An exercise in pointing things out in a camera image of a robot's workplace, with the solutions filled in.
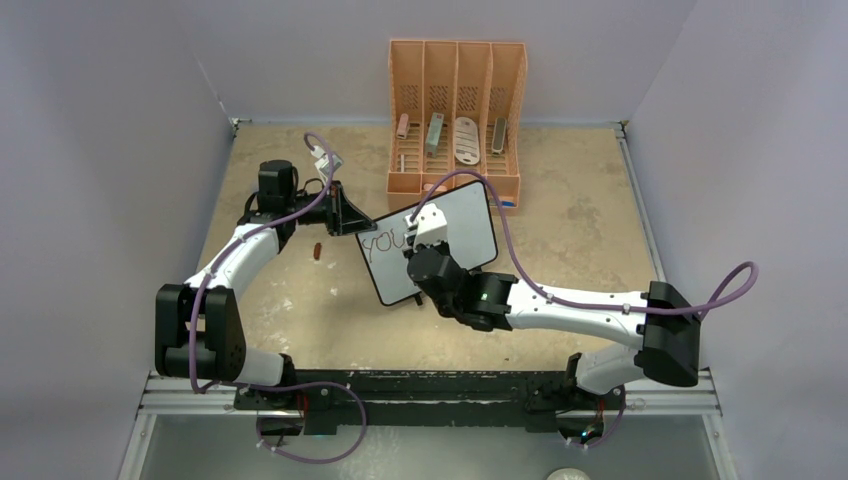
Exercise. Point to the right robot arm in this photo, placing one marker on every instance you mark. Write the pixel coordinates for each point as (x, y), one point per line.
(661, 348)

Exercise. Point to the white round object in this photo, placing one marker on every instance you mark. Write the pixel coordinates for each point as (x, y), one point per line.
(567, 474)

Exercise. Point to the grey eraser block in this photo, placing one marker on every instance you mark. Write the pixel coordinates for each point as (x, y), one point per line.
(498, 138)

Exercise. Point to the white oval perforated plate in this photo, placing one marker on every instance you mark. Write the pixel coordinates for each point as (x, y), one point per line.
(466, 142)

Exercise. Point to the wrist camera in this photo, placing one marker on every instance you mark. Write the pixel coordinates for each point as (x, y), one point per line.
(325, 164)
(427, 228)

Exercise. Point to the black aluminium base frame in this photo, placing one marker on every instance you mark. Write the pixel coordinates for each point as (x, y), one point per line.
(535, 401)

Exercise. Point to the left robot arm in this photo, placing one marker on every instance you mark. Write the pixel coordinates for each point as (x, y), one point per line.
(198, 328)

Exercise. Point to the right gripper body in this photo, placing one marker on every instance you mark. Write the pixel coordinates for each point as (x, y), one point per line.
(441, 247)

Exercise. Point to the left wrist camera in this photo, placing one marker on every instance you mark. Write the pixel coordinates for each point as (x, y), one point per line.
(325, 164)

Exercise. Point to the grey green box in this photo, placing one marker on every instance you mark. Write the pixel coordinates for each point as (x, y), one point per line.
(433, 134)

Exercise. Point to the black framed whiteboard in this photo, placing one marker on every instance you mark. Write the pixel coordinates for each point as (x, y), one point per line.
(470, 236)

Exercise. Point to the peach plastic desk organizer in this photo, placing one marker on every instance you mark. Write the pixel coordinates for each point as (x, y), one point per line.
(455, 106)

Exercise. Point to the pink flat item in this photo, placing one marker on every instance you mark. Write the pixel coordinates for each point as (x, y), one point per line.
(432, 188)

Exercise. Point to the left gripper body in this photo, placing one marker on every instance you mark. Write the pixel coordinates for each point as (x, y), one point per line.
(320, 214)

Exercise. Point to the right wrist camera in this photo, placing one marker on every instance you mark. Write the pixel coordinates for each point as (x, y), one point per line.
(427, 228)

